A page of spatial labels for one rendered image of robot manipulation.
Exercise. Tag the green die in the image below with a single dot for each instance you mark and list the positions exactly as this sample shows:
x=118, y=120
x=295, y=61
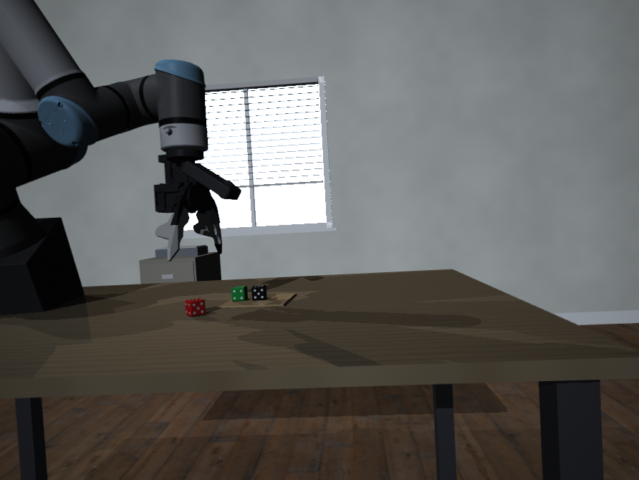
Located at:
x=239, y=293

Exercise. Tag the red die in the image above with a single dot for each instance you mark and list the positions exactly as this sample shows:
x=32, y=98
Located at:
x=195, y=307

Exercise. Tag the black die with white pips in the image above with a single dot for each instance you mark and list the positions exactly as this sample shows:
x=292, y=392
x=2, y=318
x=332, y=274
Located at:
x=258, y=292

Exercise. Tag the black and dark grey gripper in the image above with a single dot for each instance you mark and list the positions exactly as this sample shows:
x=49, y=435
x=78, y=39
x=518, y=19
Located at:
x=183, y=198

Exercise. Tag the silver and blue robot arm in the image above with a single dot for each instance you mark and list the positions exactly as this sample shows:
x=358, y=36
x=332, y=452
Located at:
x=73, y=114

